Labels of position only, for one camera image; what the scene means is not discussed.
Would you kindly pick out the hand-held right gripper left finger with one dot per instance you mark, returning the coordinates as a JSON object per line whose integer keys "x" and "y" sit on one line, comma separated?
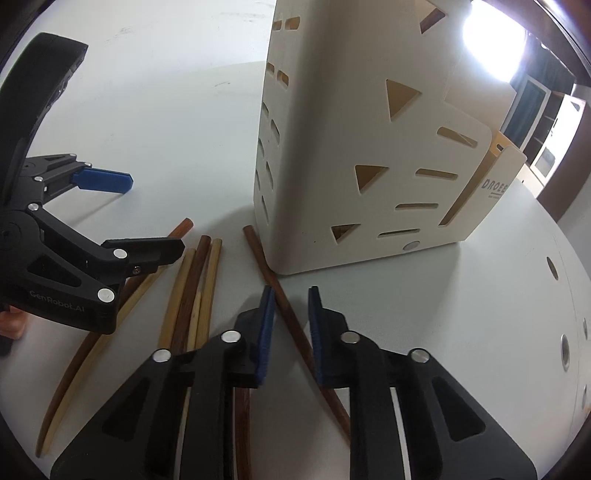
{"x": 264, "y": 339}

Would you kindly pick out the light bamboo chopstick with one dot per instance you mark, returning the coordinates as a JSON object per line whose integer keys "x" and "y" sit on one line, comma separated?
{"x": 211, "y": 281}
{"x": 194, "y": 323}
{"x": 178, "y": 295}
{"x": 141, "y": 291}

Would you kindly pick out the person's left hand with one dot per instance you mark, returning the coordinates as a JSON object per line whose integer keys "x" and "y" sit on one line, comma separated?
{"x": 10, "y": 325}

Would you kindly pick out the dark framed glass door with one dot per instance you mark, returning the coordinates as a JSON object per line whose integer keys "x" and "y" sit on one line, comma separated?
{"x": 526, "y": 108}

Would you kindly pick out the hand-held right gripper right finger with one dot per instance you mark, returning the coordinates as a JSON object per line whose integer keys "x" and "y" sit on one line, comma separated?
{"x": 317, "y": 344}

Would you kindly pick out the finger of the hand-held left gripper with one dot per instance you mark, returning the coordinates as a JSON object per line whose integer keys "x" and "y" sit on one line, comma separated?
{"x": 106, "y": 181}
{"x": 69, "y": 272}

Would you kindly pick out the cream cutout utensil holder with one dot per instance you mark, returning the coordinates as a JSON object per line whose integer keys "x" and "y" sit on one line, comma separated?
{"x": 332, "y": 138}

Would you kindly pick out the wooden cabinet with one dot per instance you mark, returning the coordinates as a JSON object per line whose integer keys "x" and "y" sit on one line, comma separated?
{"x": 561, "y": 124}

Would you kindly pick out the dark brown wooden chopstick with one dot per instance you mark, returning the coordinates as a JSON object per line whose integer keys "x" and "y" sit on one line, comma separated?
{"x": 189, "y": 295}
{"x": 433, "y": 21}
{"x": 281, "y": 295}
{"x": 243, "y": 438}
{"x": 181, "y": 228}

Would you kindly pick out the bright window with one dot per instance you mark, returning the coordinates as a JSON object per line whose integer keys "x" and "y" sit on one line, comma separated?
{"x": 494, "y": 41}

